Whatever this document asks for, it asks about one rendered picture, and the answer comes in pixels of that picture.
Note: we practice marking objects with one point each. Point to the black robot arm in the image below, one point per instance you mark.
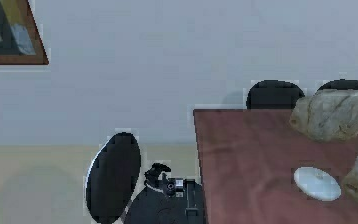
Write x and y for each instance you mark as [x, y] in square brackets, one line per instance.
[191, 196]

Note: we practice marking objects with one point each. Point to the black xbox controller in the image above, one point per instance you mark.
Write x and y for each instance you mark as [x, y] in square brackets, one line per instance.
[155, 172]

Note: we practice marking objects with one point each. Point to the reddish brown table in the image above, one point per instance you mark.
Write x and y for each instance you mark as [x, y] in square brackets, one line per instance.
[250, 166]

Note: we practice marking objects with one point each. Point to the brown framed picture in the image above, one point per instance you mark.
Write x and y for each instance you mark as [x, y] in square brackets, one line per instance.
[10, 36]

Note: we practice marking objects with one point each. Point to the white round plate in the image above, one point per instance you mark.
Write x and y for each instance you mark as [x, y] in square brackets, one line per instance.
[317, 184]

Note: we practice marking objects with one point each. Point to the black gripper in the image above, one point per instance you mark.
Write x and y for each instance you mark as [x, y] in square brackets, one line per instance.
[170, 187]

